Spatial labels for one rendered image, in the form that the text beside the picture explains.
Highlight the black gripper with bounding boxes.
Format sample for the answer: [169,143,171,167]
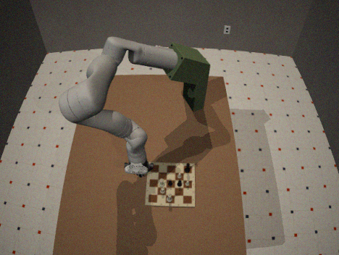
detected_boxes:
[125,158,154,172]

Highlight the black chess piece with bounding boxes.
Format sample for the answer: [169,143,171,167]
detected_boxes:
[185,163,190,172]

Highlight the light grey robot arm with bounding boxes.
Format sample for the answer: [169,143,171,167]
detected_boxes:
[59,37,177,175]

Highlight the chessboard with pieces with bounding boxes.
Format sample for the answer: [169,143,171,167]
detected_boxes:
[145,162,195,207]

